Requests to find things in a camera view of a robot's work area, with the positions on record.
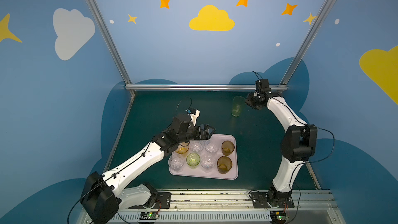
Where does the clear faceted glass back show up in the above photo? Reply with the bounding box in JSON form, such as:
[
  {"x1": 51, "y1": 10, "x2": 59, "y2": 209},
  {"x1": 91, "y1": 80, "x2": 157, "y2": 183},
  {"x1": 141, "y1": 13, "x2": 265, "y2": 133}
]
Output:
[{"x1": 205, "y1": 140, "x2": 219, "y2": 154}]

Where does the clear faceted glass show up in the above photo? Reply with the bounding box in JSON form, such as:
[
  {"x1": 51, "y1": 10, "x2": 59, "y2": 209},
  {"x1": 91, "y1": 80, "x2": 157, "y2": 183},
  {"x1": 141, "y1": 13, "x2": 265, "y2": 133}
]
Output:
[
  {"x1": 190, "y1": 141, "x2": 205, "y2": 154},
  {"x1": 168, "y1": 153, "x2": 186, "y2": 172},
  {"x1": 201, "y1": 154, "x2": 216, "y2": 173},
  {"x1": 205, "y1": 140, "x2": 219, "y2": 154}
]

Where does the tall yellow glass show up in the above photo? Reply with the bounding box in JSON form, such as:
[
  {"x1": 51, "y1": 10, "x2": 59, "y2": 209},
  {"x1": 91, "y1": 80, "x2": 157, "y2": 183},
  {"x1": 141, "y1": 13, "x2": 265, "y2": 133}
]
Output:
[{"x1": 175, "y1": 142, "x2": 190, "y2": 154}]

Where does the tall pale green glass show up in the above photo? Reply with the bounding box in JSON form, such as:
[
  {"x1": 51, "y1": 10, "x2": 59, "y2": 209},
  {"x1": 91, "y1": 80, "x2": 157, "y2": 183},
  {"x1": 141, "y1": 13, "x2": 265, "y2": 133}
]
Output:
[{"x1": 231, "y1": 96, "x2": 246, "y2": 117}]

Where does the small dark brown cup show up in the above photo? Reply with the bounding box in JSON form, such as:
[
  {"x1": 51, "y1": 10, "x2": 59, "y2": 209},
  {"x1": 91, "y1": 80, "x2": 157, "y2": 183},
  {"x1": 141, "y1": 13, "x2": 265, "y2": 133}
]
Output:
[{"x1": 221, "y1": 141, "x2": 235, "y2": 156}]

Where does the lilac plastic tray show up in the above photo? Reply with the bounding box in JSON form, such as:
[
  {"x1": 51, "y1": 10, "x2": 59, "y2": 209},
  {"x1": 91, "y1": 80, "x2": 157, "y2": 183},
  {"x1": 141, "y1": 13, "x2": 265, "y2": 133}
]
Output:
[{"x1": 169, "y1": 134, "x2": 238, "y2": 180}]

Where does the green faceted glass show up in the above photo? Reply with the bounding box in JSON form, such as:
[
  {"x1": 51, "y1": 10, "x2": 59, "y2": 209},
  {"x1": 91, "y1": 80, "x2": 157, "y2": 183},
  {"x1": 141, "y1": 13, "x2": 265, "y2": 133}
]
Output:
[{"x1": 186, "y1": 152, "x2": 201, "y2": 168}]

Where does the dark brown textured cup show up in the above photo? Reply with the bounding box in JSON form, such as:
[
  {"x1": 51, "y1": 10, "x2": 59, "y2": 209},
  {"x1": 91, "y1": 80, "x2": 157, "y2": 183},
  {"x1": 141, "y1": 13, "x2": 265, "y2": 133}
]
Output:
[{"x1": 217, "y1": 156, "x2": 233, "y2": 174}]

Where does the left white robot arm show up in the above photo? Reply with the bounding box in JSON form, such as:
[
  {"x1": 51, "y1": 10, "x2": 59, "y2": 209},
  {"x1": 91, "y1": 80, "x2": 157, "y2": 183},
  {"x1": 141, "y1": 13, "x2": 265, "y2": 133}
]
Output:
[{"x1": 78, "y1": 109, "x2": 215, "y2": 224}]

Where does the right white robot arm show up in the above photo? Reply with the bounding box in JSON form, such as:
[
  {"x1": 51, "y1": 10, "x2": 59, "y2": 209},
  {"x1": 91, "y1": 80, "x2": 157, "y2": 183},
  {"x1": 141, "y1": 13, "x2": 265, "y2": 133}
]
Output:
[{"x1": 245, "y1": 92, "x2": 318, "y2": 207}]

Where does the back horizontal aluminium bar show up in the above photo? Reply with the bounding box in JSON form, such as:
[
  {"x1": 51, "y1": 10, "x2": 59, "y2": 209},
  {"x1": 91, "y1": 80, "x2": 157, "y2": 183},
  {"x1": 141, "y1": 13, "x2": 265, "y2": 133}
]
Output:
[{"x1": 125, "y1": 83, "x2": 288, "y2": 92}]

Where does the left green circuit board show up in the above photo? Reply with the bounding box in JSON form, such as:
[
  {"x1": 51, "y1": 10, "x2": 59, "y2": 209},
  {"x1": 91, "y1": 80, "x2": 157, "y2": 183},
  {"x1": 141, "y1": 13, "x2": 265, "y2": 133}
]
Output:
[{"x1": 139, "y1": 212, "x2": 159, "y2": 221}]

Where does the green circuit board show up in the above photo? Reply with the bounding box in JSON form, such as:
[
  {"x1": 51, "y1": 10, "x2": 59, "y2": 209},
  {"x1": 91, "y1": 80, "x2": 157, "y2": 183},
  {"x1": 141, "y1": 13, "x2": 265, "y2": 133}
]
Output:
[
  {"x1": 269, "y1": 212, "x2": 288, "y2": 224},
  {"x1": 139, "y1": 212, "x2": 159, "y2": 221}
]

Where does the right green circuit board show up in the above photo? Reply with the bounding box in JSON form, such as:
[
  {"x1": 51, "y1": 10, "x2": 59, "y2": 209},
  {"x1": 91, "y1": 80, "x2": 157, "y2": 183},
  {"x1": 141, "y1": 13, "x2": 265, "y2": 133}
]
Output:
[{"x1": 269, "y1": 212, "x2": 288, "y2": 224}]

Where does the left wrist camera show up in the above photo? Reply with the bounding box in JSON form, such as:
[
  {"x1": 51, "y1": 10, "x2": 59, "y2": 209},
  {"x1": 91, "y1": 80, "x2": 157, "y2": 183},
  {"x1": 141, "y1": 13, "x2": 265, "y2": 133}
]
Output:
[{"x1": 187, "y1": 108, "x2": 200, "y2": 126}]

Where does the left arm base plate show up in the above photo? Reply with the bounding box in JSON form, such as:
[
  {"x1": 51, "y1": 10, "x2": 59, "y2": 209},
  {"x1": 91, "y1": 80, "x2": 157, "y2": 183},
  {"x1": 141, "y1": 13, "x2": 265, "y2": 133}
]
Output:
[{"x1": 129, "y1": 192, "x2": 171, "y2": 209}]

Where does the aluminium front rail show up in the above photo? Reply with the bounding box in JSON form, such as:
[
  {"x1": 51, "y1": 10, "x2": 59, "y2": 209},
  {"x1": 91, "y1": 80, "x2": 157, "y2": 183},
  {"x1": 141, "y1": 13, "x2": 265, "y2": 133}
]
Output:
[{"x1": 109, "y1": 189, "x2": 346, "y2": 224}]

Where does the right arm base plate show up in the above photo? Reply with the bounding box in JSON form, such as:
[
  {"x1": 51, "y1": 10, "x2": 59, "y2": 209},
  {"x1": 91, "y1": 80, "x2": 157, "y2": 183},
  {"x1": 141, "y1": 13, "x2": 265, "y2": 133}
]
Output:
[{"x1": 248, "y1": 190, "x2": 295, "y2": 208}]

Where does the left aluminium frame post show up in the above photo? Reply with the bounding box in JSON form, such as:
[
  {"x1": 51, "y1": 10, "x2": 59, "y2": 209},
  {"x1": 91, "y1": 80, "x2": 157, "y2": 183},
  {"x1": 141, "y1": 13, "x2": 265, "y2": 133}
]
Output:
[{"x1": 85, "y1": 0, "x2": 135, "y2": 98}]

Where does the aluminium frame post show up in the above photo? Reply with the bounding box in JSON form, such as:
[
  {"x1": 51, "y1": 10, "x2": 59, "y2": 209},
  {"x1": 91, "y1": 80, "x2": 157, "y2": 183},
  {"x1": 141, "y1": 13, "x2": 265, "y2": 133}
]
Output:
[
  {"x1": 85, "y1": 0, "x2": 135, "y2": 98},
  {"x1": 271, "y1": 0, "x2": 337, "y2": 92}
]

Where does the right aluminium frame post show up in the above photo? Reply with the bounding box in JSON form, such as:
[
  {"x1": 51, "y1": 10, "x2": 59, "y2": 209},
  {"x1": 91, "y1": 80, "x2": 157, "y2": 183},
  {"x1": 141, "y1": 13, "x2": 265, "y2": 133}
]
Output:
[{"x1": 271, "y1": 0, "x2": 337, "y2": 92}]

